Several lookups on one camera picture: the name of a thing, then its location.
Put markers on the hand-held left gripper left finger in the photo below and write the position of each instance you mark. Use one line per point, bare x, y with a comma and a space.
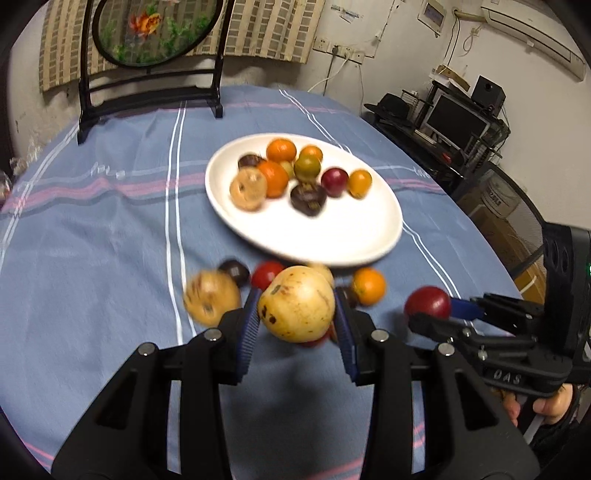
247, 332

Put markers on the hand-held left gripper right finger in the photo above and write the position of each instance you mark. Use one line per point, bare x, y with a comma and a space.
346, 332

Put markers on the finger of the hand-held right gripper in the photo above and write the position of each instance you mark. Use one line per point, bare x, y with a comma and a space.
464, 308
438, 330

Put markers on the tan spotted round fruit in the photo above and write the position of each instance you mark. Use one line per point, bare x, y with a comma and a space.
296, 309
211, 297
321, 271
248, 188

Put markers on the white round plate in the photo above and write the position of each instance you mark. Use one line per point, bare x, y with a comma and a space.
332, 230

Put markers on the dark purple mangosteen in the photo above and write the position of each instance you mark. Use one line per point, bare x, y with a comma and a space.
249, 160
308, 197

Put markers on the small orange citrus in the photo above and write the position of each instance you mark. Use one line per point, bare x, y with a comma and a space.
360, 183
368, 286
311, 151

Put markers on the orange mandarin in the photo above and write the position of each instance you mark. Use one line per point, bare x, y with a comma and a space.
280, 150
273, 179

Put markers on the small yellow green fruit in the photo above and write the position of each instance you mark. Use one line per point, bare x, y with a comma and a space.
288, 169

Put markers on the yellow green citrus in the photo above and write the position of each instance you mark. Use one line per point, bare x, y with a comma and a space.
307, 167

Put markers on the person's right hand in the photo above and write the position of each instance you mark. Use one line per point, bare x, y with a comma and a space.
549, 408

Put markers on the dark purple plum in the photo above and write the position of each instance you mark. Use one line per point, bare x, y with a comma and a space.
349, 296
234, 271

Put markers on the black mesh chair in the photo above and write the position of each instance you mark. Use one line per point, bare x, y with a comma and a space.
521, 217

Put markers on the blue striped tablecloth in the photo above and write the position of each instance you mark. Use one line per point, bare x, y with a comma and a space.
115, 277

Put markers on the black computer desk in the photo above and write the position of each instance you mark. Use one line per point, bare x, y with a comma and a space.
415, 147

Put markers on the white keyboard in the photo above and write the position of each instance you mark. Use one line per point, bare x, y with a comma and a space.
425, 135

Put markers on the computer monitor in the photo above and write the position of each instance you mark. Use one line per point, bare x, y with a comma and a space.
455, 120

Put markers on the black hat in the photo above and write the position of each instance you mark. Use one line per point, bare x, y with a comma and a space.
392, 106

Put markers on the black speaker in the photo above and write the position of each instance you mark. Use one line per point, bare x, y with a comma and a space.
488, 92

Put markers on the long flat cardboard box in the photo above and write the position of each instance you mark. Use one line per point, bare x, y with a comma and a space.
453, 77

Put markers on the white air conditioner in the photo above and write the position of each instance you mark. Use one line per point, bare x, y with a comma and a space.
531, 32

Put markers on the woven beige checked curtain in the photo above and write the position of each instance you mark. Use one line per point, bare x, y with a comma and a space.
277, 32

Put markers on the round goldfish screen black stand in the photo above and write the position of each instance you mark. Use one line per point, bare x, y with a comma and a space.
138, 27

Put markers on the white wall socket strip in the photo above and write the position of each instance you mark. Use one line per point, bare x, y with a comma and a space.
348, 53

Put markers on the white wall socket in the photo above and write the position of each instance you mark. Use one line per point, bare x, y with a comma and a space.
322, 45

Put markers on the white wall panel box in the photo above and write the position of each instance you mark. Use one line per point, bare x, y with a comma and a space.
432, 13

